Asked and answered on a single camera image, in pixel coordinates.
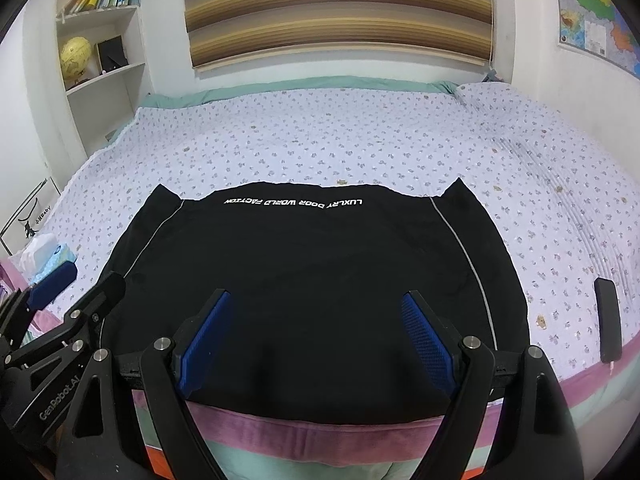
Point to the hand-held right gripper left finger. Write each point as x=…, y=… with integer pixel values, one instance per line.
x=207, y=340

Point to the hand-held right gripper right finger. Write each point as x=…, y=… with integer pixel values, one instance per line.
x=427, y=340

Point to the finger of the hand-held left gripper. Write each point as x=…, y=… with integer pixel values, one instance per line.
x=52, y=282
x=100, y=295

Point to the black jacket with white print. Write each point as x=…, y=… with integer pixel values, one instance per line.
x=320, y=270

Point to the blue tissue pack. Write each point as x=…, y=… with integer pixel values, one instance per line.
x=52, y=257

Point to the white printed paper bag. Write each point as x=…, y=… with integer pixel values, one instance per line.
x=30, y=210

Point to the pink blanket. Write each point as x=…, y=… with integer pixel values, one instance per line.
x=325, y=427

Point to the black phone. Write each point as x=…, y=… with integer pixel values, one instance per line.
x=608, y=320

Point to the white bookshelf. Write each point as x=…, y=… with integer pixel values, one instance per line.
x=127, y=95

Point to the yellow globe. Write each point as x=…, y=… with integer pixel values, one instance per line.
x=75, y=55

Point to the floral pillow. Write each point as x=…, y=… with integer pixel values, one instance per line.
x=500, y=95

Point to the dark cloth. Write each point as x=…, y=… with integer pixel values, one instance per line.
x=492, y=76

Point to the brown striped window blind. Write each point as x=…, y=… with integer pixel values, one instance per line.
x=335, y=10

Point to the small black frame on shelf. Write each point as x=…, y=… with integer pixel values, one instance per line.
x=111, y=54

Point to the colourful wall map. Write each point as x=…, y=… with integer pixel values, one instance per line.
x=600, y=5

